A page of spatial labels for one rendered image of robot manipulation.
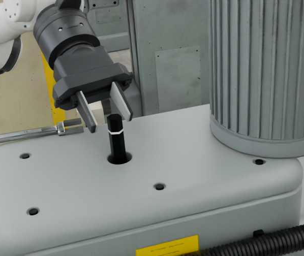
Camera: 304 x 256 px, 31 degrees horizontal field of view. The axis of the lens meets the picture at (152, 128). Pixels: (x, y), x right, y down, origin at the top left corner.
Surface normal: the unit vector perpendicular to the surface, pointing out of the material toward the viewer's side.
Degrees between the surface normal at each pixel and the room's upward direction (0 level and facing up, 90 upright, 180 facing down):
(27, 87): 90
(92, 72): 30
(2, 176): 0
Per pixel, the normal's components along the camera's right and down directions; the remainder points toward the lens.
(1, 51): 0.47, 0.38
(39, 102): 0.27, 0.45
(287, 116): 0.03, 0.49
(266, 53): -0.36, 0.47
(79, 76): 0.18, -0.55
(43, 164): -0.07, -0.87
